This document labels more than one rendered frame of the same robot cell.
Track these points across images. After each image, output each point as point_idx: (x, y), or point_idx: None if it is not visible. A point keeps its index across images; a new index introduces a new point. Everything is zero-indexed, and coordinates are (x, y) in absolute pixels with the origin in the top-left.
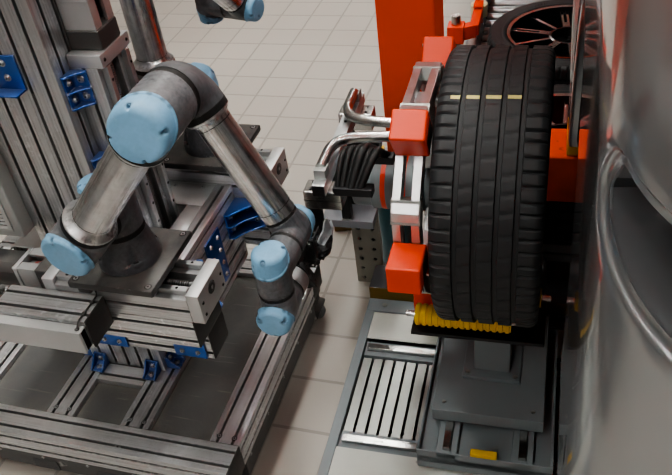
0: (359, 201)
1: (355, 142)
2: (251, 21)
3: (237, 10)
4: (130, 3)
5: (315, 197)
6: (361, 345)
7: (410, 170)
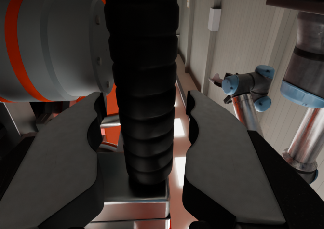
0: (75, 41)
1: (99, 151)
2: (234, 80)
3: (240, 93)
4: (315, 150)
5: (131, 227)
6: None
7: (0, 102)
